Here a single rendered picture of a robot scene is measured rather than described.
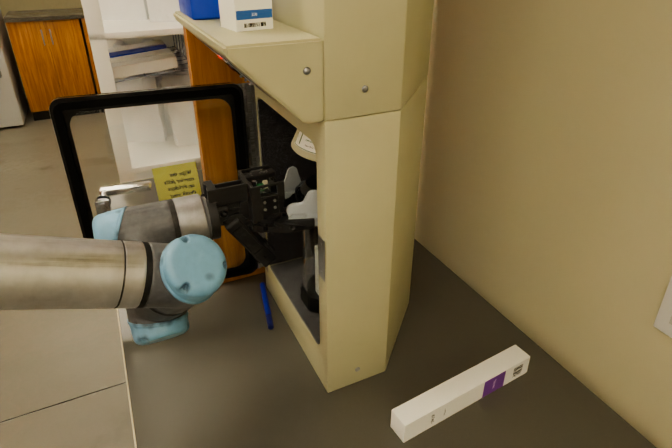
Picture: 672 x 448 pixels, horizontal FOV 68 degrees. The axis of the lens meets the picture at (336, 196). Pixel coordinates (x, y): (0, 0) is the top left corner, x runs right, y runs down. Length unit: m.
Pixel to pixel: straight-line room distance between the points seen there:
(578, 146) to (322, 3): 0.49
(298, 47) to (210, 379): 0.59
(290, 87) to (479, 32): 0.53
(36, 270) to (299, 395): 0.49
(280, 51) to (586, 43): 0.49
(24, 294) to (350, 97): 0.41
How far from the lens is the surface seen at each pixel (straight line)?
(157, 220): 0.74
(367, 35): 0.62
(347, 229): 0.71
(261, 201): 0.75
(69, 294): 0.58
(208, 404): 0.90
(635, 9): 0.83
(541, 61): 0.93
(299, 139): 0.78
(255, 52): 0.57
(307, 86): 0.60
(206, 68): 0.95
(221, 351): 0.98
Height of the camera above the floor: 1.61
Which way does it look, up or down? 27 degrees down
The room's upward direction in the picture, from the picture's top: straight up
